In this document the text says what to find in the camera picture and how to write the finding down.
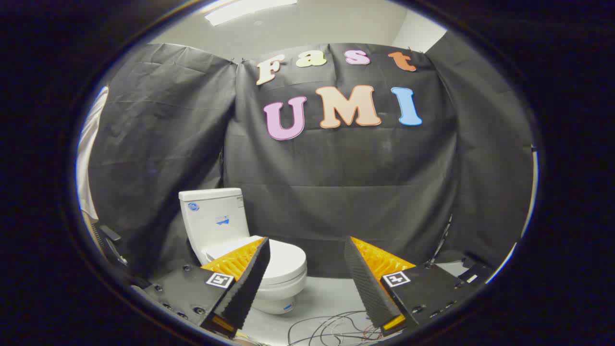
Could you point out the black backdrop cloth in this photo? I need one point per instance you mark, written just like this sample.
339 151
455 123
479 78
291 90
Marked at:
336 182

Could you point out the thin black stand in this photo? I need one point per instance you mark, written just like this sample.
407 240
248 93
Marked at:
439 240

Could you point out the white cloth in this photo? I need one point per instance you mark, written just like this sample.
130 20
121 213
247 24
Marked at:
89 154

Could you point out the ceiling light panel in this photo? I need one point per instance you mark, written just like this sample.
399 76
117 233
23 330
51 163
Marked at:
245 9

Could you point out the white toilet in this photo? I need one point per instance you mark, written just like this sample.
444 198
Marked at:
216 221

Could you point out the dark equipment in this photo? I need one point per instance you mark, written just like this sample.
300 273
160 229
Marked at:
111 245

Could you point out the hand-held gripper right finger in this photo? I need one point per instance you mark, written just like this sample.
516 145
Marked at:
365 283

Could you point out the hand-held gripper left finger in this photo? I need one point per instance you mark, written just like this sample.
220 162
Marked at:
247 283

